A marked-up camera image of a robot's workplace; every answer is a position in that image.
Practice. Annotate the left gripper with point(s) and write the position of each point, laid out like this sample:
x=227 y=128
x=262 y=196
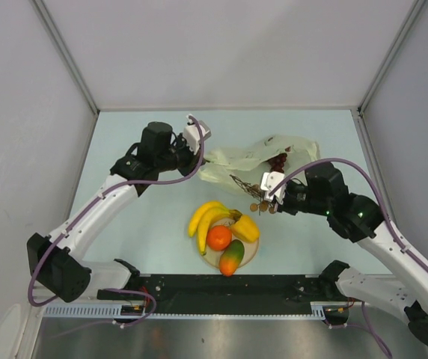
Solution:
x=193 y=161

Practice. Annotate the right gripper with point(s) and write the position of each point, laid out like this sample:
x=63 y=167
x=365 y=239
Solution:
x=283 y=207

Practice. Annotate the brown fake longan bunch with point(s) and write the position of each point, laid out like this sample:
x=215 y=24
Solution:
x=259 y=205

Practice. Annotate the yellow fake bell pepper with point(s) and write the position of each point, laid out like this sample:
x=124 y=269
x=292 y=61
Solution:
x=245 y=229

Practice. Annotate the pale green plastic bag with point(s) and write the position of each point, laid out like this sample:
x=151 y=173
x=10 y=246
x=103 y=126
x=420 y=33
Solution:
x=249 y=163

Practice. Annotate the yellow fake banana bunch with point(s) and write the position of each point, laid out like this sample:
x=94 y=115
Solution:
x=204 y=217

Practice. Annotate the small orange fake fruit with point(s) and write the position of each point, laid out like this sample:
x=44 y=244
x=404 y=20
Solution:
x=231 y=258

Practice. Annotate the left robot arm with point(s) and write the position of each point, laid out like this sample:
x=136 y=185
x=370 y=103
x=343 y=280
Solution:
x=56 y=261

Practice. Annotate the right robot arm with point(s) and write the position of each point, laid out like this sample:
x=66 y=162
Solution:
x=318 y=188

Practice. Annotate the fake dark grapes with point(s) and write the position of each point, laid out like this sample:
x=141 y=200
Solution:
x=277 y=162

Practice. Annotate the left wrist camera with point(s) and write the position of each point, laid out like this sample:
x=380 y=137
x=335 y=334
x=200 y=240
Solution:
x=193 y=134

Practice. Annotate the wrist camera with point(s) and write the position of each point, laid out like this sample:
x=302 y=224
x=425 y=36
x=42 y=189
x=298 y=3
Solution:
x=193 y=134
x=272 y=187

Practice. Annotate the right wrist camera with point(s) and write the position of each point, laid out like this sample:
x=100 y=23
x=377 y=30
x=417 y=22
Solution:
x=272 y=187

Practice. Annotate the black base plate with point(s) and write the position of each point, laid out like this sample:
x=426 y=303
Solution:
x=240 y=294

